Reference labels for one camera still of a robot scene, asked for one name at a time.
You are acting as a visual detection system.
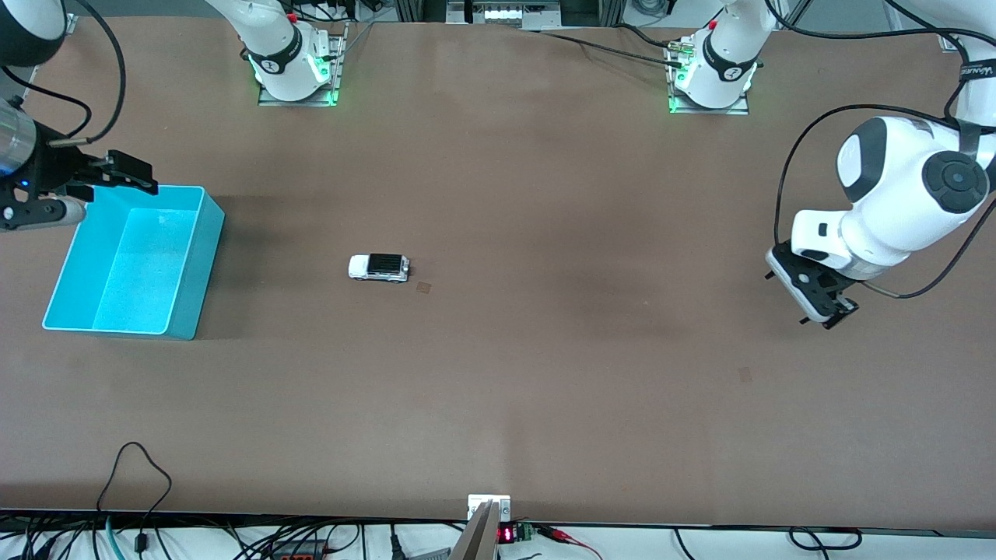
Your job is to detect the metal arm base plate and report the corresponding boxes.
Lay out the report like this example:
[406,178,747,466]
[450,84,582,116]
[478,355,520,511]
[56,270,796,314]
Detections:
[258,22,343,107]
[669,37,750,116]

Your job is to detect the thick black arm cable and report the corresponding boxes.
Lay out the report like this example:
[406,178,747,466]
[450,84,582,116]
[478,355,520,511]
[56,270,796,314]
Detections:
[48,0,128,149]

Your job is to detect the black coiled cable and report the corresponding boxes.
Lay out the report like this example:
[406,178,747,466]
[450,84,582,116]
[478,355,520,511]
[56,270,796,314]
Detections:
[788,527,864,552]

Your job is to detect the silver camera mount bracket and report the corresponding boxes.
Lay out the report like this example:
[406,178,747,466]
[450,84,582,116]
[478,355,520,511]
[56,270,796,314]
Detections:
[468,494,512,522]

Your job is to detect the red clip wires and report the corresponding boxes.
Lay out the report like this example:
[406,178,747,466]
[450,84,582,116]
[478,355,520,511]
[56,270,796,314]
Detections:
[534,525,605,560]

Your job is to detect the black looped cable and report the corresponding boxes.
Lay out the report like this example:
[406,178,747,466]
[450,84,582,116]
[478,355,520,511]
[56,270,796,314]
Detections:
[96,441,174,555]

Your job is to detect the long black looping cable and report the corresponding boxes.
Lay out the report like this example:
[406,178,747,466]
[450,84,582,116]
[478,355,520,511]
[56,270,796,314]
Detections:
[763,0,996,300]

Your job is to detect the teal plastic bin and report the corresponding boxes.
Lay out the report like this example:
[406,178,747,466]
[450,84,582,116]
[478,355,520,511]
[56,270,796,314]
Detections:
[41,182,226,341]

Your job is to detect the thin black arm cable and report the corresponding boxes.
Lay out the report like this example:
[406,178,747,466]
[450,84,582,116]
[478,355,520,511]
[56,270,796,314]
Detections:
[0,65,93,139]

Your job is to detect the grey control device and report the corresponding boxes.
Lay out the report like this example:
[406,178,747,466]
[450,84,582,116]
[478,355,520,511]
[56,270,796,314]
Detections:
[446,0,563,32]

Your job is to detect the white jeep toy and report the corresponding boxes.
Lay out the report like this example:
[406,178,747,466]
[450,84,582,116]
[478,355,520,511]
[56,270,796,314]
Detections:
[348,254,411,284]

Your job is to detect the black base power cable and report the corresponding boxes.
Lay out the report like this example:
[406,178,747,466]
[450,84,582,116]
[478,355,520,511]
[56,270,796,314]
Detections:
[535,30,686,71]

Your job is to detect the aluminium profile bar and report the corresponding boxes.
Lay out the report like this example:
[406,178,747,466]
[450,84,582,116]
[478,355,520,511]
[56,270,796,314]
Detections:
[449,500,501,560]

